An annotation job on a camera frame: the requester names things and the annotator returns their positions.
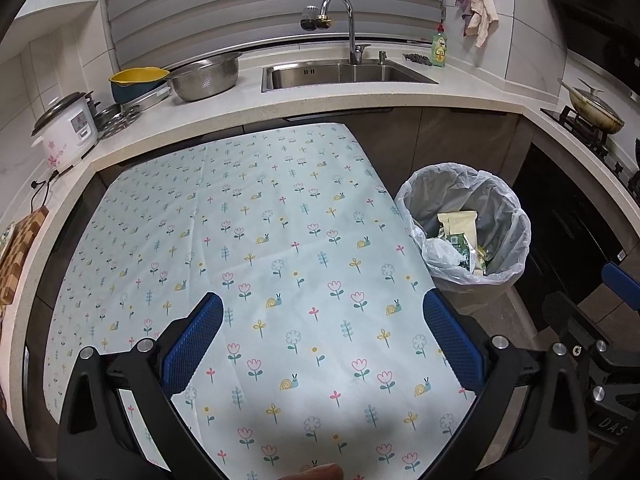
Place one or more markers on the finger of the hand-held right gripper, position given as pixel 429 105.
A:
pixel 575 317
pixel 622 282

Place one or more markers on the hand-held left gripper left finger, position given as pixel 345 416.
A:
pixel 195 345

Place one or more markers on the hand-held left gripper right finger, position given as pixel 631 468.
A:
pixel 452 345

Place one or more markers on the grey trash bin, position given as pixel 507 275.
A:
pixel 475 284

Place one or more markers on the clear plastic bag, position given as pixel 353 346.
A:
pixel 442 255

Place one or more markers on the green packet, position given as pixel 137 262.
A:
pixel 462 250

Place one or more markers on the large beige packet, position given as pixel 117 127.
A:
pixel 457 222

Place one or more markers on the trash bin with liner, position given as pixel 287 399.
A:
pixel 505 210

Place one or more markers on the person's left hand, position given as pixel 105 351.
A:
pixel 315 472

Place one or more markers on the floral tablecloth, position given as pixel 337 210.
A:
pixel 250 220

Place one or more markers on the black gas stove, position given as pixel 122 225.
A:
pixel 595 142

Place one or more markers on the wok with glass lid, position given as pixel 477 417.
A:
pixel 597 110

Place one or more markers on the wooden cutting board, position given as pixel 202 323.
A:
pixel 22 255

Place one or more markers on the steel steamer rack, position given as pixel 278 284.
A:
pixel 120 121

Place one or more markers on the round steel pan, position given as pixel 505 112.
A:
pixel 107 114

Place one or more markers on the white rice cooker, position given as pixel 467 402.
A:
pixel 65 132

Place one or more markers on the rectangular steel tray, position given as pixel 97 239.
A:
pixel 154 99

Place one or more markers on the dark blue basin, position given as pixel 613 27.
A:
pixel 132 92

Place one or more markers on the stacked steel pots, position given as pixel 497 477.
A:
pixel 91 105

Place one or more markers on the black range hood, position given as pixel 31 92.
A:
pixel 600 20

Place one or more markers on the steel colander bowl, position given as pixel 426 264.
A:
pixel 205 77

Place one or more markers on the yellow basin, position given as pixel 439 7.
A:
pixel 137 76

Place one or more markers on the dark scouring pad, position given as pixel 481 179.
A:
pixel 417 58

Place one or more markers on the stainless steel sink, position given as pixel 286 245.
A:
pixel 345 75

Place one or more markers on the green dish soap bottle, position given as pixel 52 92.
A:
pixel 439 50

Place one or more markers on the chrome sink knob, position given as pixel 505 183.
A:
pixel 382 57

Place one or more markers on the beige hanging cloth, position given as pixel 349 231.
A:
pixel 485 12

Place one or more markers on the purple hanging cloth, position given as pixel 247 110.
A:
pixel 466 2

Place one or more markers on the chrome faucet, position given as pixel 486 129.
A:
pixel 351 35

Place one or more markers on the grey window blind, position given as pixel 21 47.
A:
pixel 250 0

